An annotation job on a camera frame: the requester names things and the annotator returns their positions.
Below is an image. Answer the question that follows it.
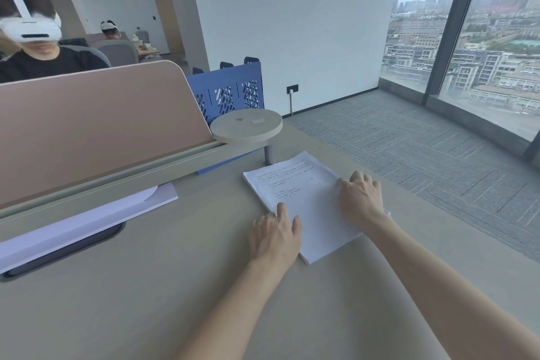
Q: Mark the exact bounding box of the pink desk divider screen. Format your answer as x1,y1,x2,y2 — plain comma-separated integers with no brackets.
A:
0,60,214,211

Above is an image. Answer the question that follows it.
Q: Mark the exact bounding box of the person's left forearm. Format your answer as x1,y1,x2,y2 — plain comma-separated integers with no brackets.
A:
175,252,304,360

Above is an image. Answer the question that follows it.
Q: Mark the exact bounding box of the person's right hand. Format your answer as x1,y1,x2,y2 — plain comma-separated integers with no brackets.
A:
336,170,387,230

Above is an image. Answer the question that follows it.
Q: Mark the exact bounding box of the white paper sheet bundle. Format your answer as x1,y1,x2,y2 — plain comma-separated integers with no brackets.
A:
0,181,179,275

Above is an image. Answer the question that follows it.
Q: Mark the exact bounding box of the stack of white printed papers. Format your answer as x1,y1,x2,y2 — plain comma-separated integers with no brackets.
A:
242,151,391,266

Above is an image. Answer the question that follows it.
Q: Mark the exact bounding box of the person's left hand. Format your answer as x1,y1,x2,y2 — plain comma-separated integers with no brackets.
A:
249,202,303,272

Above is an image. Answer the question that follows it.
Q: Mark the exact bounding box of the grey wooden desk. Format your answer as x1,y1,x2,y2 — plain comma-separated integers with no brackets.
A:
0,121,540,360

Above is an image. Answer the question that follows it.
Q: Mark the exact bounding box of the person's right forearm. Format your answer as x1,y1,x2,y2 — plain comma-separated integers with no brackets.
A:
358,214,540,360

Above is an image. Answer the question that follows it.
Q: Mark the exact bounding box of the blue perforated metal panel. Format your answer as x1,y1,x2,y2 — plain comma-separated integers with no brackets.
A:
185,61,266,176

